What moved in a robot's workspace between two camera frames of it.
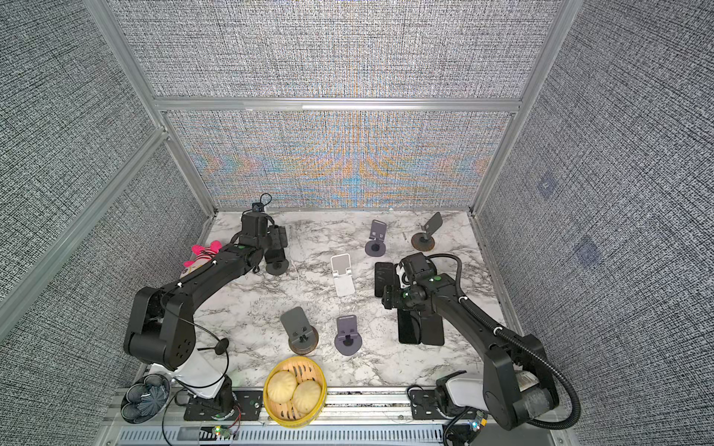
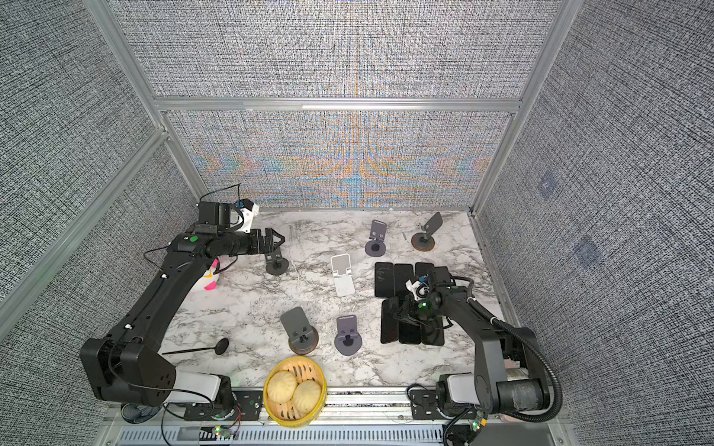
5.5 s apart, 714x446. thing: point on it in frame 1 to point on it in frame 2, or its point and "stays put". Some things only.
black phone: [383, 277] stays put
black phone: [431, 329] stays put
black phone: [409, 326] stays put
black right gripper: [392, 296] to [408, 309]
